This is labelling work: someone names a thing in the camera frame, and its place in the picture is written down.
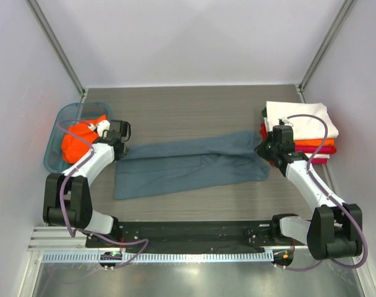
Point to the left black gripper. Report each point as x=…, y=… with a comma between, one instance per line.
x=122, y=155

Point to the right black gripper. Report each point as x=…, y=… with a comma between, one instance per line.
x=261, y=150

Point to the blue-grey t-shirt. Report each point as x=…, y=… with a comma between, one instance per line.
x=171, y=167

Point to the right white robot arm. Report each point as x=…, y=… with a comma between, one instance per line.
x=335, y=229

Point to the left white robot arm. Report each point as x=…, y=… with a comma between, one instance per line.
x=67, y=198

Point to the red folded t-shirt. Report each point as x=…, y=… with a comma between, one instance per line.
x=263, y=131

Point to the white folded t-shirt top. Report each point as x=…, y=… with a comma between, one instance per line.
x=304, y=117

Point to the white folded t-shirt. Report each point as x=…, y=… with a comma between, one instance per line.
x=322, y=156
x=304, y=117

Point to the white folded t-shirt lower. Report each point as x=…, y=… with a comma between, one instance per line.
x=322, y=156

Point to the orange folded t-shirt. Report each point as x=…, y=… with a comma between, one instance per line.
x=315, y=142

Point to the magenta folded t-shirt bottom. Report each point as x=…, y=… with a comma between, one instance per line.
x=319, y=161

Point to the orange t-shirt in basket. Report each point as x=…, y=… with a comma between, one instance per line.
x=72, y=148

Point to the teal plastic basket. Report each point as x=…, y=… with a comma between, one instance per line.
x=53, y=160

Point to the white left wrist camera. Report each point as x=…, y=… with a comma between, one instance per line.
x=101, y=128

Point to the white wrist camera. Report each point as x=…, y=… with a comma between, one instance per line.
x=285, y=122
x=101, y=128

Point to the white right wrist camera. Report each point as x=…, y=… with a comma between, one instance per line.
x=285, y=122

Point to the slotted cable duct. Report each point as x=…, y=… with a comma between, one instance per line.
x=109, y=257

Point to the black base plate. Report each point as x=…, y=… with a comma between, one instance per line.
x=166, y=236

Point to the left aluminium frame post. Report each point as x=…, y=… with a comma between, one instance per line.
x=55, y=44

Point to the aluminium frame post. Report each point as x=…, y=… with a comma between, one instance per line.
x=55, y=44
x=327, y=42

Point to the right aluminium frame post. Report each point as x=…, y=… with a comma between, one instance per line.
x=327, y=42

